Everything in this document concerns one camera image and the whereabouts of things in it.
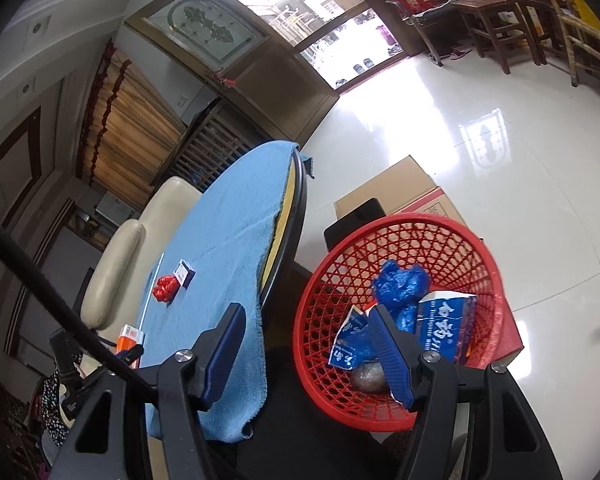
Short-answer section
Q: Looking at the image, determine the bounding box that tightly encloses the blue tablecloth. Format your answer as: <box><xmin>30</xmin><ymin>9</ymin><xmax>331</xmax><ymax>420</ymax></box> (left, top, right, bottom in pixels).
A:
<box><xmin>138</xmin><ymin>140</ymin><xmax>315</xmax><ymax>444</ymax></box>

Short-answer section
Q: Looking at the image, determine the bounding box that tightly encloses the round black-rimmed table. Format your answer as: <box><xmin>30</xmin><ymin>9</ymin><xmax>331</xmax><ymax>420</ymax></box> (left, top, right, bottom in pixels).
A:
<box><xmin>257</xmin><ymin>150</ymin><xmax>311</xmax><ymax>312</ymax></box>

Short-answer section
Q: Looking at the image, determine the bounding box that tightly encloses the tan window curtain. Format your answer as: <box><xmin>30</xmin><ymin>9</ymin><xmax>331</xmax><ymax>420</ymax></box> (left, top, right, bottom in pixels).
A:
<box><xmin>74</xmin><ymin>42</ymin><xmax>186</xmax><ymax>211</ymax></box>

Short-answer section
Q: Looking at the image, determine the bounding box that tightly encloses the dark floral cloth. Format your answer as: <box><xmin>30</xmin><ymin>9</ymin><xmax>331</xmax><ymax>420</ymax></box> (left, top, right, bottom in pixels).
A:
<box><xmin>30</xmin><ymin>350</ymin><xmax>86</xmax><ymax>451</ymax></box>

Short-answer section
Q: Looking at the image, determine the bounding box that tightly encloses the red plastic basket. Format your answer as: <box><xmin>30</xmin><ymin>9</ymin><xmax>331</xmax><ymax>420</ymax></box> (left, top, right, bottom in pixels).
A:
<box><xmin>292</xmin><ymin>212</ymin><xmax>506</xmax><ymax>434</ymax></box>

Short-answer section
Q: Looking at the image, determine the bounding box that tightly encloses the black phone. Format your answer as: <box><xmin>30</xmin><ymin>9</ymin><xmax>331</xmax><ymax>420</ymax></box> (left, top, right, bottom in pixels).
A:
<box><xmin>324</xmin><ymin>198</ymin><xmax>389</xmax><ymax>254</ymax></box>

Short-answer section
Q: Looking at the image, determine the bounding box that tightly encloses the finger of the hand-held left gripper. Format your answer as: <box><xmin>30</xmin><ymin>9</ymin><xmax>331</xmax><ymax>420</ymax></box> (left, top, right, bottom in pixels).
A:
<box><xmin>112</xmin><ymin>342</ymin><xmax>146</xmax><ymax>371</ymax></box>

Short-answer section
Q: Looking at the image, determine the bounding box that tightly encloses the wooden glass-panel door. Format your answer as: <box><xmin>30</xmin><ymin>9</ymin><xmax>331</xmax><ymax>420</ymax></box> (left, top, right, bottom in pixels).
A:
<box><xmin>124</xmin><ymin>0</ymin><xmax>341</xmax><ymax>144</ymax></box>

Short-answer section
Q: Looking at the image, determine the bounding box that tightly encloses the dark blue foil packet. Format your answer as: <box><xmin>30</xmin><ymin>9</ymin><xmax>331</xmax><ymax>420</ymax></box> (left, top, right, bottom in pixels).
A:
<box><xmin>328</xmin><ymin>305</ymin><xmax>379</xmax><ymax>371</ymax></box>

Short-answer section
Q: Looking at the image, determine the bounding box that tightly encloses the metal frame chair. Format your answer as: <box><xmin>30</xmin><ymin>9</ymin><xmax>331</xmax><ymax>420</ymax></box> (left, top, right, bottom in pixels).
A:
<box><xmin>365</xmin><ymin>0</ymin><xmax>469</xmax><ymax>67</ymax></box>

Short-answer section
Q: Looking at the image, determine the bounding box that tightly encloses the crumpled red wrapper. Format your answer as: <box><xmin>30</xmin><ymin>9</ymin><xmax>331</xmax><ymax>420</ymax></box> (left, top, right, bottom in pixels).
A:
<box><xmin>152</xmin><ymin>275</ymin><xmax>179</xmax><ymax>304</ymax></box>

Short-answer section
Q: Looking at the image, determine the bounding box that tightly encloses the white standing air conditioner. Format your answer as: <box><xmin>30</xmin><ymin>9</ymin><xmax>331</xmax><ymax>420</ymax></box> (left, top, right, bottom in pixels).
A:
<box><xmin>97</xmin><ymin>192</ymin><xmax>136</xmax><ymax>221</ymax></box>

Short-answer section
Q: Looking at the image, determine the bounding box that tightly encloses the orange white box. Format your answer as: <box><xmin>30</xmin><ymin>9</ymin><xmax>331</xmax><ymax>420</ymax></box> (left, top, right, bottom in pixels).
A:
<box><xmin>116</xmin><ymin>324</ymin><xmax>145</xmax><ymax>356</ymax></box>

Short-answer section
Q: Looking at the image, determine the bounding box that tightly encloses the dark wooden stool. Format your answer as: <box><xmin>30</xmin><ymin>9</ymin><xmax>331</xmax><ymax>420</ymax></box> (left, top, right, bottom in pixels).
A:
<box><xmin>515</xmin><ymin>0</ymin><xmax>566</xmax><ymax>66</ymax></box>
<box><xmin>452</xmin><ymin>0</ymin><xmax>531</xmax><ymax>76</ymax></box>

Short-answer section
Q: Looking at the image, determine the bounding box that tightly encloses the white purple small box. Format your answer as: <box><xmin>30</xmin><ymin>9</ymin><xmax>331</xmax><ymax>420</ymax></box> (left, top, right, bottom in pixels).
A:
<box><xmin>172</xmin><ymin>259</ymin><xmax>196</xmax><ymax>289</ymax></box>

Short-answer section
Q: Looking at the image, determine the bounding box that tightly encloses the wooden baby crib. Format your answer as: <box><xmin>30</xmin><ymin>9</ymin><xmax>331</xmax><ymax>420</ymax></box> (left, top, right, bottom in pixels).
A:
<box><xmin>152</xmin><ymin>97</ymin><xmax>276</xmax><ymax>194</ymax></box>

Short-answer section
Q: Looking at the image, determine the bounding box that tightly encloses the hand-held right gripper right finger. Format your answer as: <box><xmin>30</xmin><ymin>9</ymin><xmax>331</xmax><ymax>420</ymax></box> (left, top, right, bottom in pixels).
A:
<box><xmin>369</xmin><ymin>304</ymin><xmax>564</xmax><ymax>480</ymax></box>

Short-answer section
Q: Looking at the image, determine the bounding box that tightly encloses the thin white stick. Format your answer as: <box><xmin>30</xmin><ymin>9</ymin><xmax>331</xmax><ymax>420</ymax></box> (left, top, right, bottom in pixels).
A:
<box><xmin>140</xmin><ymin>254</ymin><xmax>165</xmax><ymax>331</ymax></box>

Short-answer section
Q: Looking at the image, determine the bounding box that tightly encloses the light wooden chair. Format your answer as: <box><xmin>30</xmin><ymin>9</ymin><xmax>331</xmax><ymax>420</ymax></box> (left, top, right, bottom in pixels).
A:
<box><xmin>537</xmin><ymin>0</ymin><xmax>600</xmax><ymax>89</ymax></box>

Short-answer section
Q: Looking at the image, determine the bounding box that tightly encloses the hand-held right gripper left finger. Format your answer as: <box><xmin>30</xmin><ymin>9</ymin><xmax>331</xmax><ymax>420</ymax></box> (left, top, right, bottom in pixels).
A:
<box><xmin>47</xmin><ymin>302</ymin><xmax>248</xmax><ymax>480</ymax></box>

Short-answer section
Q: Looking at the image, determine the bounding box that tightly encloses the brown cardboard box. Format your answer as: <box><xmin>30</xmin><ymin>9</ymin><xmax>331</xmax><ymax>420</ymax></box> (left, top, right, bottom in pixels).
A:
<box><xmin>334</xmin><ymin>155</ymin><xmax>525</xmax><ymax>361</ymax></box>

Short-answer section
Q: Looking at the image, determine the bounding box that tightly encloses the red tassel door ornament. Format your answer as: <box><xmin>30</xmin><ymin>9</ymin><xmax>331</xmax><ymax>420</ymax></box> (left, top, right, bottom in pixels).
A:
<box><xmin>210</xmin><ymin>71</ymin><xmax>239</xmax><ymax>92</ymax></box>

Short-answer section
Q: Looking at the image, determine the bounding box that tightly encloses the blue toothpaste box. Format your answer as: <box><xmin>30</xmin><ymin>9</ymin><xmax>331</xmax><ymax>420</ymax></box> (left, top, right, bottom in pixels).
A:
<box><xmin>417</xmin><ymin>290</ymin><xmax>479</xmax><ymax>364</ymax></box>

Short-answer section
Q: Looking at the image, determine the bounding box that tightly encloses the white paper ball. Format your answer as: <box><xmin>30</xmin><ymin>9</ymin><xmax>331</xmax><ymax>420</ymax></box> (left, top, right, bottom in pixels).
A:
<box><xmin>351</xmin><ymin>362</ymin><xmax>389</xmax><ymax>392</ymax></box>

